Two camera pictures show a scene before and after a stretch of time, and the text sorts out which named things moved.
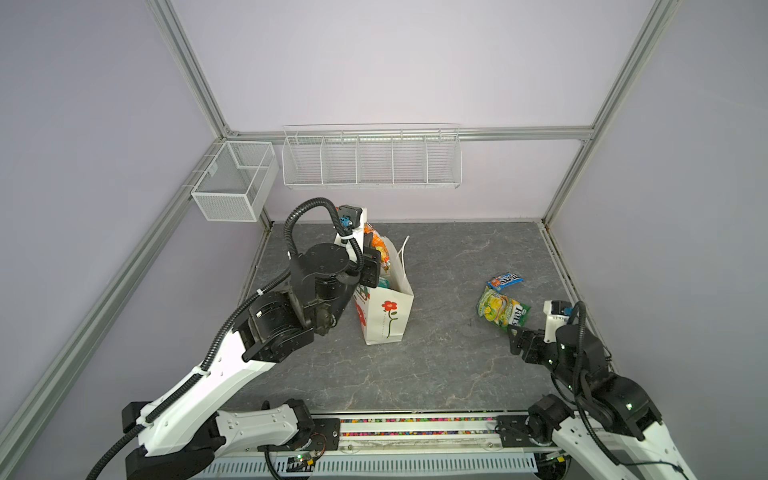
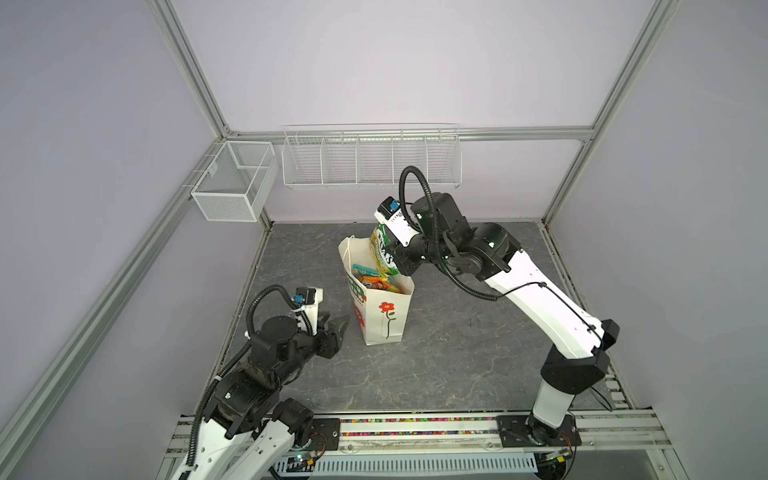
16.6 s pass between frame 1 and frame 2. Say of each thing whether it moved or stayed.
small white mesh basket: stayed
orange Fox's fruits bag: moved
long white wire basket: stayed
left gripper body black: moved
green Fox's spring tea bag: moved
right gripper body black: moved
